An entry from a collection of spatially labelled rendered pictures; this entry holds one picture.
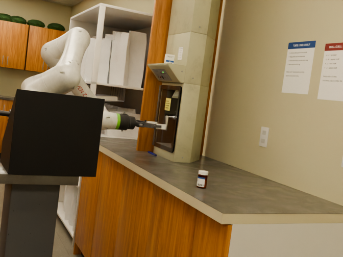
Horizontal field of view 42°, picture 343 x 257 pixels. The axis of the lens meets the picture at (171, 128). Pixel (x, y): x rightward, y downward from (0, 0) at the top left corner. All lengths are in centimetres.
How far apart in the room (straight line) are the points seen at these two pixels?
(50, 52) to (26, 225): 91
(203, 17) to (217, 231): 141
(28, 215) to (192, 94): 120
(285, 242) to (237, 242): 22
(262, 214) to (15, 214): 100
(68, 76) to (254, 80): 122
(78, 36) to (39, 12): 574
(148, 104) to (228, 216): 146
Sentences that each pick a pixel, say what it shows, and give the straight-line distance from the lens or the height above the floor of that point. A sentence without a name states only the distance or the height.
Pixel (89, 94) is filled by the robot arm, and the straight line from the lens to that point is 253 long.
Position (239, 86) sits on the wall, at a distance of 288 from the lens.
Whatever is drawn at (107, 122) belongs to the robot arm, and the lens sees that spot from 245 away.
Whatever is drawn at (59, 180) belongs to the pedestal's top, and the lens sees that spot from 191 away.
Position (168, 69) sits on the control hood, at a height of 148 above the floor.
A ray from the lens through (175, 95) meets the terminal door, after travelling 266.
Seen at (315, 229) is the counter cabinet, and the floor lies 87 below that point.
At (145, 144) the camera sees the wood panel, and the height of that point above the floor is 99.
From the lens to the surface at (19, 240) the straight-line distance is 201.
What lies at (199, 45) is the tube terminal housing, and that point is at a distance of 265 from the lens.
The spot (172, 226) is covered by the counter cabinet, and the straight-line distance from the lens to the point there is 202.
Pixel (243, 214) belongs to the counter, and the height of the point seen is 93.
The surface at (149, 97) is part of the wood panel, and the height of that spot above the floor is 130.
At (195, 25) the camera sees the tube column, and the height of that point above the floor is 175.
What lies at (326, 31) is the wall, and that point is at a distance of 237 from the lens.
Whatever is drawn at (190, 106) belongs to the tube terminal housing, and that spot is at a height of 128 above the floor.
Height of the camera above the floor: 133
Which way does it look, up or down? 4 degrees down
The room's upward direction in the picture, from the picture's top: 7 degrees clockwise
